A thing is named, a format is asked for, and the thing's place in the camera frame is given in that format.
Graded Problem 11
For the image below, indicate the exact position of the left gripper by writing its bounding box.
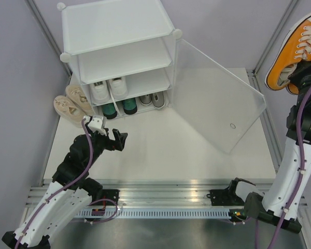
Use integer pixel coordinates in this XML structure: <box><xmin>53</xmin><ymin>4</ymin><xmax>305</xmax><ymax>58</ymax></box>
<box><xmin>84</xmin><ymin>122</ymin><xmax>128</xmax><ymax>168</ymax></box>

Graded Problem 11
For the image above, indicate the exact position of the orange canvas sneaker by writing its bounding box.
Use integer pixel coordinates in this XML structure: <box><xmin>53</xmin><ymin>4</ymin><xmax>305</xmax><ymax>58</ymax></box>
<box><xmin>287</xmin><ymin>84</ymin><xmax>299</xmax><ymax>95</ymax></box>
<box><xmin>264</xmin><ymin>13</ymin><xmax>311</xmax><ymax>91</ymax></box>

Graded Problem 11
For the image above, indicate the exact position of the green loafer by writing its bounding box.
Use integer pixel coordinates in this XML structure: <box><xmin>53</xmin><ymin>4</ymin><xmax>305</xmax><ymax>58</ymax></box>
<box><xmin>122</xmin><ymin>98</ymin><xmax>138</xmax><ymax>115</ymax></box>
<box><xmin>101</xmin><ymin>103</ymin><xmax>117</xmax><ymax>120</ymax></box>

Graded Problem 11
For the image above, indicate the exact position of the grey canvas sneaker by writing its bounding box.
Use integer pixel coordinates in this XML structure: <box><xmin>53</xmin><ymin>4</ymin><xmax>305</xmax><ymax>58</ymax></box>
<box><xmin>139</xmin><ymin>94</ymin><xmax>152</xmax><ymax>106</ymax></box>
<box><xmin>152</xmin><ymin>91</ymin><xmax>165</xmax><ymax>109</ymax></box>

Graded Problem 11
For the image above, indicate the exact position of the white sneaker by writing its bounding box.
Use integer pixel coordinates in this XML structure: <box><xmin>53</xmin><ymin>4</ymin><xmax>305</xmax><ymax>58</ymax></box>
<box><xmin>90</xmin><ymin>81</ymin><xmax>109</xmax><ymax>104</ymax></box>
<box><xmin>107</xmin><ymin>77</ymin><xmax>128</xmax><ymax>115</ymax></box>

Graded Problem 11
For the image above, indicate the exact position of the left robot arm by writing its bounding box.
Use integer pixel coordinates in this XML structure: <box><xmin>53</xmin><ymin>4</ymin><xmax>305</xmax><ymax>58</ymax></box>
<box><xmin>2</xmin><ymin>128</ymin><xmax>128</xmax><ymax>248</ymax></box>

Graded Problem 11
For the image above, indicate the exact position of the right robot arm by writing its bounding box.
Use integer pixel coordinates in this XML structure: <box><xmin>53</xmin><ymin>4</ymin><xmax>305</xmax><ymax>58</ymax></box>
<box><xmin>226</xmin><ymin>61</ymin><xmax>311</xmax><ymax>233</ymax></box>

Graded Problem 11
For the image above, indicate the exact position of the white plastic shoe cabinet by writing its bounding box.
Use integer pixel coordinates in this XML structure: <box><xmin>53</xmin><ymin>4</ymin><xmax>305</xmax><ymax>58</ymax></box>
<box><xmin>57</xmin><ymin>1</ymin><xmax>181</xmax><ymax>118</ymax></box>

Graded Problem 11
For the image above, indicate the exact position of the translucent cabinet door panel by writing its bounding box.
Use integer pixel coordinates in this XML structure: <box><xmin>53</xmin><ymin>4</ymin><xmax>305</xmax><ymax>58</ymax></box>
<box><xmin>171</xmin><ymin>39</ymin><xmax>266</xmax><ymax>154</ymax></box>

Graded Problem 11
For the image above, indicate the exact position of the beige sneaker left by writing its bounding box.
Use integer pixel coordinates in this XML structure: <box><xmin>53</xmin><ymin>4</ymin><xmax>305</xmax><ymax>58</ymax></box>
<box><xmin>53</xmin><ymin>95</ymin><xmax>86</xmax><ymax>127</ymax></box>

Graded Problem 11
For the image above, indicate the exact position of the beige sneaker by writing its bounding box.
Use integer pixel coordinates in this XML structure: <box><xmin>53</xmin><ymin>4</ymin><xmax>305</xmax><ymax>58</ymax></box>
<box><xmin>53</xmin><ymin>95</ymin><xmax>86</xmax><ymax>127</ymax></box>
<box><xmin>65</xmin><ymin>85</ymin><xmax>94</xmax><ymax>116</ymax></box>

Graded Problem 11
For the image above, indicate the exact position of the beige sneaker right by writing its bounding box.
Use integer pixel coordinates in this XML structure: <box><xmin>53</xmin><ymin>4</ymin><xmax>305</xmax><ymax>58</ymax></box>
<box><xmin>65</xmin><ymin>85</ymin><xmax>94</xmax><ymax>116</ymax></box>

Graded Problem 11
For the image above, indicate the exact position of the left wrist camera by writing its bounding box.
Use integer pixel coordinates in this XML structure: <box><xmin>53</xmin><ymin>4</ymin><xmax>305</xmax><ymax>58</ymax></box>
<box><xmin>83</xmin><ymin>115</ymin><xmax>107</xmax><ymax>135</ymax></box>

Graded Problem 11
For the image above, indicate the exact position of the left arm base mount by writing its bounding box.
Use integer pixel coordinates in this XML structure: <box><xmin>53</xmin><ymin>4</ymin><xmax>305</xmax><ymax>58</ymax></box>
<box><xmin>92</xmin><ymin>189</ymin><xmax>119</xmax><ymax>209</ymax></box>

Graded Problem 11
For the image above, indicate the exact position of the aluminium frame rail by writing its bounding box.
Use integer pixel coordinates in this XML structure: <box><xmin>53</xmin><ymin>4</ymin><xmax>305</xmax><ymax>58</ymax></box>
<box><xmin>25</xmin><ymin>185</ymin><xmax>309</xmax><ymax>208</ymax></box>

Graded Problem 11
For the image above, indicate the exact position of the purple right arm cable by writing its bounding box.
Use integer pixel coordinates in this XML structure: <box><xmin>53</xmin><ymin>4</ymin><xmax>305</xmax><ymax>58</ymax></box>
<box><xmin>253</xmin><ymin>77</ymin><xmax>311</xmax><ymax>249</ymax></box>

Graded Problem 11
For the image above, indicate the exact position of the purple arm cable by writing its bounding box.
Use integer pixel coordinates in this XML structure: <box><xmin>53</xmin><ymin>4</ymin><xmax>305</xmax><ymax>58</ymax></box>
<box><xmin>14</xmin><ymin>120</ymin><xmax>95</xmax><ymax>247</ymax></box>
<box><xmin>253</xmin><ymin>77</ymin><xmax>311</xmax><ymax>249</ymax></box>

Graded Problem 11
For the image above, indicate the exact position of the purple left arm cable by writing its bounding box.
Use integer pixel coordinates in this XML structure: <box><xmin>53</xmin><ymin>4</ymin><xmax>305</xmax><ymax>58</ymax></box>
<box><xmin>14</xmin><ymin>120</ymin><xmax>95</xmax><ymax>247</ymax></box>

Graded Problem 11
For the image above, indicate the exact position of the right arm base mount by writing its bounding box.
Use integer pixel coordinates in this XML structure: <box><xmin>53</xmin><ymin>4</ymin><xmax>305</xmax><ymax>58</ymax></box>
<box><xmin>207</xmin><ymin>189</ymin><xmax>244</xmax><ymax>206</ymax></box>

